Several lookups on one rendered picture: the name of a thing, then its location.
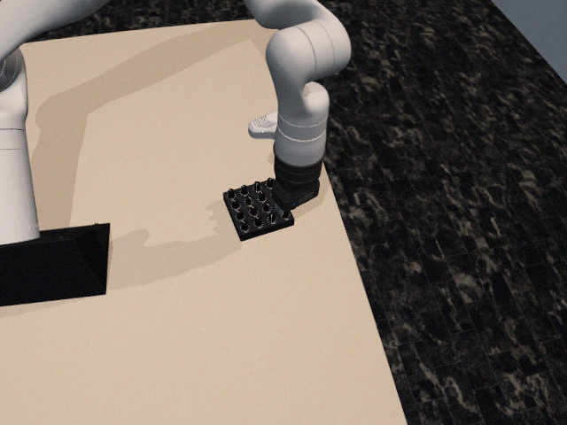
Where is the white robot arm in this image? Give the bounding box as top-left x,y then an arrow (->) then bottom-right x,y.
0,0 -> 351,244

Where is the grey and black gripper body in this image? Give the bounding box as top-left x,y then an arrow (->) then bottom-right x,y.
248,110 -> 326,212

